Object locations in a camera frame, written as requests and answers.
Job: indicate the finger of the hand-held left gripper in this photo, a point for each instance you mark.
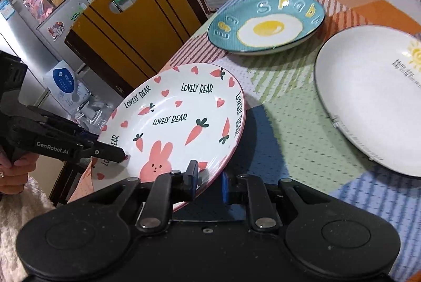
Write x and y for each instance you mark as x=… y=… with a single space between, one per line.
x=110 y=153

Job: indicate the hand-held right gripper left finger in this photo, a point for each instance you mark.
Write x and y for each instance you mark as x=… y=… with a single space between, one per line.
x=193 y=177

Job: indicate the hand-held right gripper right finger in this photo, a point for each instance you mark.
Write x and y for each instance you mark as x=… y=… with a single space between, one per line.
x=225 y=190

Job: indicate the white plate with carrot print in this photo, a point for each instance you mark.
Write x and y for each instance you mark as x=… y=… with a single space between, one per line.
x=171 y=104

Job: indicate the blue plate with egg print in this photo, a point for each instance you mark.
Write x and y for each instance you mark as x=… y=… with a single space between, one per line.
x=263 y=28

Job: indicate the white plate with sun print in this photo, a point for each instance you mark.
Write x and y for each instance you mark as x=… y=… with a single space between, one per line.
x=361 y=87

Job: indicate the person's left hand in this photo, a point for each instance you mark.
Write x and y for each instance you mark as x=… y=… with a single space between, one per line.
x=16 y=175

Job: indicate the white bag with blue label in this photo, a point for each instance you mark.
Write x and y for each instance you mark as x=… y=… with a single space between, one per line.
x=64 y=81

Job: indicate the grey refrigerator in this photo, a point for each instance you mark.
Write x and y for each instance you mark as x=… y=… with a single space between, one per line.
x=42 y=48

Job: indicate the small cartoon animal sticker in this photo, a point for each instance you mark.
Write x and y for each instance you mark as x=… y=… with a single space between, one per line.
x=56 y=31

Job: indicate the yellow wooden chair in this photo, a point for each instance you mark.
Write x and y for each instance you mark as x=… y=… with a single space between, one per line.
x=131 y=28

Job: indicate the pink cartoon sticker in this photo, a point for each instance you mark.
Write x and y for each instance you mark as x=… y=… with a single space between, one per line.
x=37 y=2

